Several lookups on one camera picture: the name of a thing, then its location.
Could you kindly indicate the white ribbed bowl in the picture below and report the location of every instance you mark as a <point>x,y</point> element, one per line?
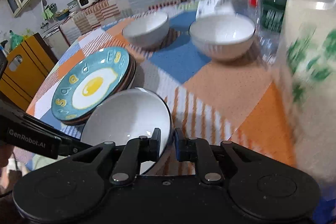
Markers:
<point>220,35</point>
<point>126,119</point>
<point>144,27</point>

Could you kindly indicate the blue basin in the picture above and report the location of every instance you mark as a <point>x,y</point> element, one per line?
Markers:
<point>62,15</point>

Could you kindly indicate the metal faucet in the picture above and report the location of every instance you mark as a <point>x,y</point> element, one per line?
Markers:
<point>44,25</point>

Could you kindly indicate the blue fried egg plate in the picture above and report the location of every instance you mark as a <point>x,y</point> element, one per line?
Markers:
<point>92,87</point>

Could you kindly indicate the green label water bottle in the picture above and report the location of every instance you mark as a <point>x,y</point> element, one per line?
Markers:
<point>273,16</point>

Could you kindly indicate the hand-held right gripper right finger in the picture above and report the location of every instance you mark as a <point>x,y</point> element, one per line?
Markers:
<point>179,146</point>

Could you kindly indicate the blue board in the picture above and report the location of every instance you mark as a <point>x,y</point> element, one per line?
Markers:
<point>325,211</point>

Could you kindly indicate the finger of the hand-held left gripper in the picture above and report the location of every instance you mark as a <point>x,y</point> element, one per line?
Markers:
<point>73,146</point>

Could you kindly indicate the green cloth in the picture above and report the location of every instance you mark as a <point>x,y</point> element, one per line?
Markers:
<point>50,12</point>

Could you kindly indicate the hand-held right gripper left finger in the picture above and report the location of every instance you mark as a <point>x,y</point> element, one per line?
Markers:
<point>156,144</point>

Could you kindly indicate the striped patchwork counter cloth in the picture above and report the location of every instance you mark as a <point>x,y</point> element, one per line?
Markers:
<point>118,6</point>

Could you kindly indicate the large clear green print bottle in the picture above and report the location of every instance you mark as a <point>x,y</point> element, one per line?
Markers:
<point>309,56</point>

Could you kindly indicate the green plastic bottle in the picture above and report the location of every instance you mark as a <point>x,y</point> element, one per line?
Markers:
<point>15,40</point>

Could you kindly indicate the white tissue box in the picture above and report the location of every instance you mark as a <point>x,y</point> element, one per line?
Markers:
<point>214,5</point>

